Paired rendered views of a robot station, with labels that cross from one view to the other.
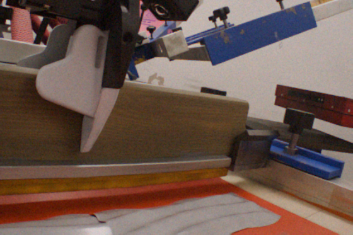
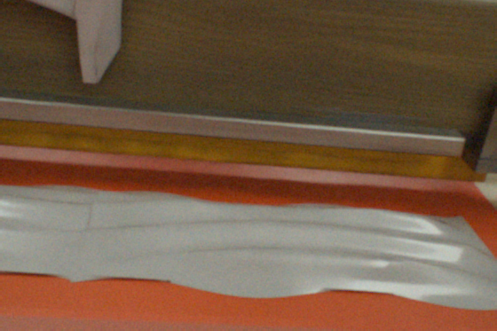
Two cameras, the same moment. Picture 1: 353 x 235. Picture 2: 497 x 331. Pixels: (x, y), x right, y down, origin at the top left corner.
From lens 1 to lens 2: 0.16 m
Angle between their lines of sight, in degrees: 39
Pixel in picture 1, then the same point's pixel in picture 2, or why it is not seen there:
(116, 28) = not seen: outside the picture
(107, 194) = (179, 169)
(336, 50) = not seen: outside the picture
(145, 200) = (239, 190)
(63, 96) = not seen: outside the picture
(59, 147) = (59, 74)
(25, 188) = (23, 137)
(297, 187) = not seen: outside the picture
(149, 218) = (189, 217)
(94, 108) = (73, 3)
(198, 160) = (360, 129)
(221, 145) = (447, 107)
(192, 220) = (269, 240)
